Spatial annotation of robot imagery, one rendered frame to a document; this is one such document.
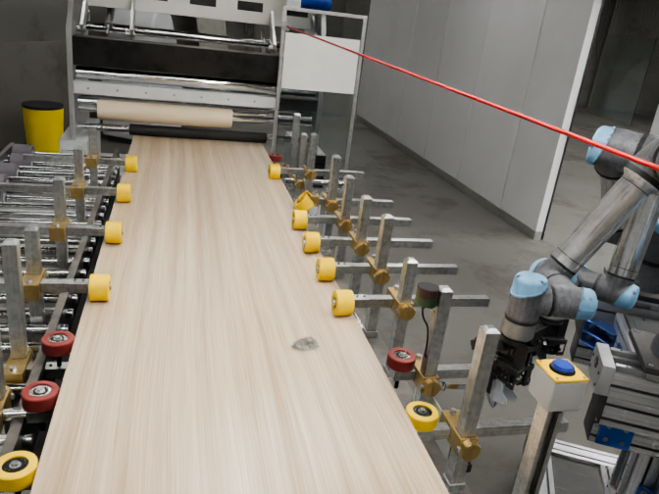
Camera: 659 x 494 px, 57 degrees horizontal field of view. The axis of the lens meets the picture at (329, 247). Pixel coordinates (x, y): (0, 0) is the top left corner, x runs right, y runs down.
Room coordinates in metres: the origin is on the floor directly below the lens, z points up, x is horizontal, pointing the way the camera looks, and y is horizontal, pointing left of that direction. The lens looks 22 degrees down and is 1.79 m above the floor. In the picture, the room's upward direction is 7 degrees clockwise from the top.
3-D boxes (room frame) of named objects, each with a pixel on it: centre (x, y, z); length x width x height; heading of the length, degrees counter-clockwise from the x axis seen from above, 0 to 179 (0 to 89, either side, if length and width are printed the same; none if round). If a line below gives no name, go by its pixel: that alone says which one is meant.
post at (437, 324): (1.48, -0.32, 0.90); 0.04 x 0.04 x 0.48; 16
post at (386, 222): (1.96, -0.18, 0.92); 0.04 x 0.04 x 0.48; 16
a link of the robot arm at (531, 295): (1.28, -0.47, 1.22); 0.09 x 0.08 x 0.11; 93
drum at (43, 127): (5.86, 2.91, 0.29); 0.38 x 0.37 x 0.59; 167
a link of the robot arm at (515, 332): (1.29, -0.46, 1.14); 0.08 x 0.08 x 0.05
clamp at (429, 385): (1.50, -0.31, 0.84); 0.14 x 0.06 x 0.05; 16
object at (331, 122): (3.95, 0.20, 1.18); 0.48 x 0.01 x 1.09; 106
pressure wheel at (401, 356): (1.50, -0.24, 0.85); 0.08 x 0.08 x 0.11
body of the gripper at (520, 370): (1.28, -0.47, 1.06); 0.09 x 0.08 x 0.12; 36
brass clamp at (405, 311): (1.74, -0.24, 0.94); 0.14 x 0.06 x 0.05; 16
